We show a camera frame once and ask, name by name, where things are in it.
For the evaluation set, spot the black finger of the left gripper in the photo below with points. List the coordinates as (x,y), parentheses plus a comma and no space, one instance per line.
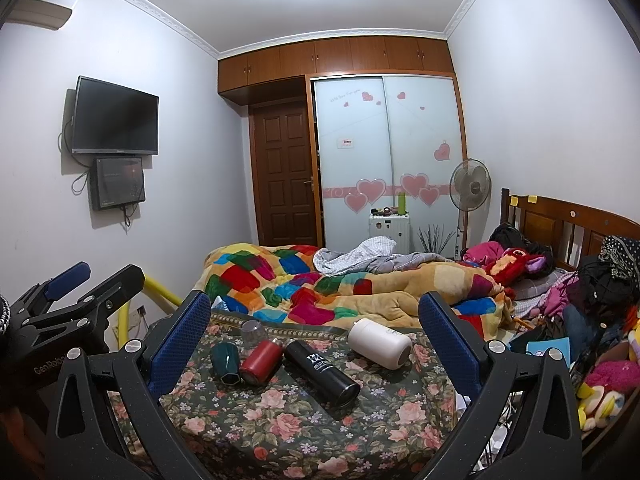
(95,297)

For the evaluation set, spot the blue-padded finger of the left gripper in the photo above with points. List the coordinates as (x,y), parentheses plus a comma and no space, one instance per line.
(40,297)

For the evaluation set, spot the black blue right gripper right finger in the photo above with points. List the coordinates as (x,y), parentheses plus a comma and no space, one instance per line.
(522,420)

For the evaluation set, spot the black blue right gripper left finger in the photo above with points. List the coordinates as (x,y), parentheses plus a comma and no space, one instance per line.
(84,439)

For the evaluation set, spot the black thermos bottle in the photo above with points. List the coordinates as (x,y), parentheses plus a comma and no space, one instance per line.
(335,387)

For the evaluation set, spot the dark green cup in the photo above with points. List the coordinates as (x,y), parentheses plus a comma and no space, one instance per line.
(225,359)

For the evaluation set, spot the red cup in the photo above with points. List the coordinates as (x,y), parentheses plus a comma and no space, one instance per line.
(261,362)

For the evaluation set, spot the white cylindrical cup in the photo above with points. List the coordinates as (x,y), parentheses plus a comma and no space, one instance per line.
(386,347)

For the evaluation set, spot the yellow white plush toy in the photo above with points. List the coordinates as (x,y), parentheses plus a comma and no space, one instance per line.
(598,406)

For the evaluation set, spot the blue book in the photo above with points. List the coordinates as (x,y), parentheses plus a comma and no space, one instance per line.
(558,349)

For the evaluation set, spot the floral tablecloth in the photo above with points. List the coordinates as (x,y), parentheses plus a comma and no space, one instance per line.
(283,430)

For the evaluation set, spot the colourful patchwork blanket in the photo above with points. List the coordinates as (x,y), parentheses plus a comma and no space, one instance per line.
(282,285)

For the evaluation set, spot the red plush toy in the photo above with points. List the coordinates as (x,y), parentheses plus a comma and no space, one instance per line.
(513,264)

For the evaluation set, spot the wooden bed headboard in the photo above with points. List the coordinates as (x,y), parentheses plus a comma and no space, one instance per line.
(572,231)

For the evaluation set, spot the grey white bedsheet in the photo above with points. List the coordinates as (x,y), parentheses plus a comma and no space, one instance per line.
(374,255)

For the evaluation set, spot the brown wooden door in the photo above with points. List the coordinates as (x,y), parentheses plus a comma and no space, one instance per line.
(283,180)

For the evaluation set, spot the white small cabinet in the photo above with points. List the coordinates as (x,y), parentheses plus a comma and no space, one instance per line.
(395,226)

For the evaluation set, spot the standing electric fan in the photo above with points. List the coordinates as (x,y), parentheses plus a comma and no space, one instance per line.
(469,189)

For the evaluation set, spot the air conditioner unit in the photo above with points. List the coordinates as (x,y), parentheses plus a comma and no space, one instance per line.
(39,13)

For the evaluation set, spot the green bottle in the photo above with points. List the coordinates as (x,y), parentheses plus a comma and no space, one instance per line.
(402,203)

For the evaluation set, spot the white sliding wardrobe with hearts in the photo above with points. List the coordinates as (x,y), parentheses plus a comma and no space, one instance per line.
(381,135)

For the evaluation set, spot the yellow pipe frame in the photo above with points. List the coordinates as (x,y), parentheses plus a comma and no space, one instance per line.
(133,320)

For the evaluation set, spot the small wall-mounted monitor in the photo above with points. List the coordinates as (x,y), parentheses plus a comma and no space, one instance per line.
(116,182)

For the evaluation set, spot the wall-mounted black television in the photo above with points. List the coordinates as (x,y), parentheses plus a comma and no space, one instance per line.
(112,119)

